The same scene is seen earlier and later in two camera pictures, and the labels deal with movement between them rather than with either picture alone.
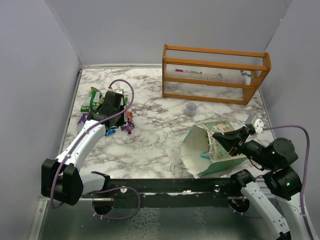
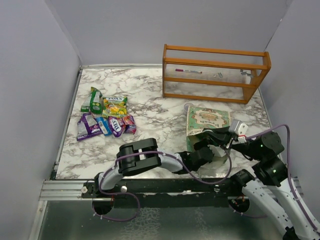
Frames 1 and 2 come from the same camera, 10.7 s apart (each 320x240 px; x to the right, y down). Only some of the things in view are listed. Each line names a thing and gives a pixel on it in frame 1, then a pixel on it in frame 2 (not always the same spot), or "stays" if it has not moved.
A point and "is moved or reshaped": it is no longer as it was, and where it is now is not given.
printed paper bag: x=202 y=154 is moved or reshaped
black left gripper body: x=120 y=119 to x=198 y=146
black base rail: x=207 y=192 stays
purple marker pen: x=184 y=70 stays
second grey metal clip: x=245 y=73 stays
